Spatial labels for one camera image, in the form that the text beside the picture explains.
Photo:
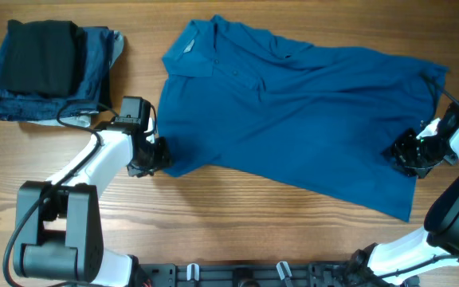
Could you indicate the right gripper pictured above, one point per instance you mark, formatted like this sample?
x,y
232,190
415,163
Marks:
x,y
398,150

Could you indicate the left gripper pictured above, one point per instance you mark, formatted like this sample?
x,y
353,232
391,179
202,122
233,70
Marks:
x,y
163,160

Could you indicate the blue polo shirt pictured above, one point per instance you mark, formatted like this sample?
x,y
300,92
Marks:
x,y
314,117

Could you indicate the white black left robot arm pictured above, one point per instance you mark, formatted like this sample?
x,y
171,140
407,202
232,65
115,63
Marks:
x,y
58,232

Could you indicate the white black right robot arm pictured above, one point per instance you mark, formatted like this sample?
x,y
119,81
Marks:
x,y
436,244

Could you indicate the light grey folded garment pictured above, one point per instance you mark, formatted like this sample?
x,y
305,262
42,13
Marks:
x,y
85,120

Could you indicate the dark blue folded garment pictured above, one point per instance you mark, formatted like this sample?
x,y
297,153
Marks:
x,y
102,47

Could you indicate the black folded garment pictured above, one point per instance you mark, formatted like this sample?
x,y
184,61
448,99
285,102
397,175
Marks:
x,y
43,57

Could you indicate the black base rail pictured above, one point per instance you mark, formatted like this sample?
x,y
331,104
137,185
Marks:
x,y
314,274

